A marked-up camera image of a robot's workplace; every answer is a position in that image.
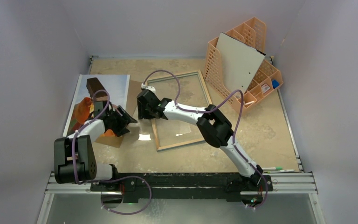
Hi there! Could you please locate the brown cardboard backing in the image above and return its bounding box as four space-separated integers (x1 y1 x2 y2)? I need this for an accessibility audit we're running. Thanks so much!
96 80 141 148

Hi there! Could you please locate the hot air balloon photo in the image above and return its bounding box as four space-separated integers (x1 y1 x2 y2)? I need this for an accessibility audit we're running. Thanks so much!
62 74 130 137

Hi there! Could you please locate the blue wooden picture frame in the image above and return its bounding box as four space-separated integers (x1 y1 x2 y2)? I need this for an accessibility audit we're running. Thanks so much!
142 70 212 152

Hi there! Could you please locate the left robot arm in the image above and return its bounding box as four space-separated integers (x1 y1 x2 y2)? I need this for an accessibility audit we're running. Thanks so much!
54 101 137 191

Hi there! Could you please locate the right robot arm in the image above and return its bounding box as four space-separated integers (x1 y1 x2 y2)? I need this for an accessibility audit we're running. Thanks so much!
137 89 267 190

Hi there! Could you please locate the grey board in organizer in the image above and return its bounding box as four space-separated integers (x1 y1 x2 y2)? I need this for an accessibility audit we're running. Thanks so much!
216 33 265 92

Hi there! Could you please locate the red white card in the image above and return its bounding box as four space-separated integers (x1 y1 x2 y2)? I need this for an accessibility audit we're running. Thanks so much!
261 83 271 94

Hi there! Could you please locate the orange plastic desk organizer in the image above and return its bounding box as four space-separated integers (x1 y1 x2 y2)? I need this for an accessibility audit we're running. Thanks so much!
203 17 283 112

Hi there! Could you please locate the blue item in organizer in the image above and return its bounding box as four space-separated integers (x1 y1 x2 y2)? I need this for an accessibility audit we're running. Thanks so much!
272 79 280 89

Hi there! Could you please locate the green marker pen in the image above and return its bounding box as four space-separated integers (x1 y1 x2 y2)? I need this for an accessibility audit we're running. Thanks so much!
262 167 282 171

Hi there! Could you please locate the white marker pen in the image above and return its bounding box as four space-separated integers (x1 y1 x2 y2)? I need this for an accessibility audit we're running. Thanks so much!
271 169 295 173

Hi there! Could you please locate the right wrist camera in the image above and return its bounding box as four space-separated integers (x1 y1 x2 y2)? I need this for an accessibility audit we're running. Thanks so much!
141 83 156 93

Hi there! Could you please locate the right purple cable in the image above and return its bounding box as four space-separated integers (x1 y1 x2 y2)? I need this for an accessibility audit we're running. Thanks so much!
142 69 269 211

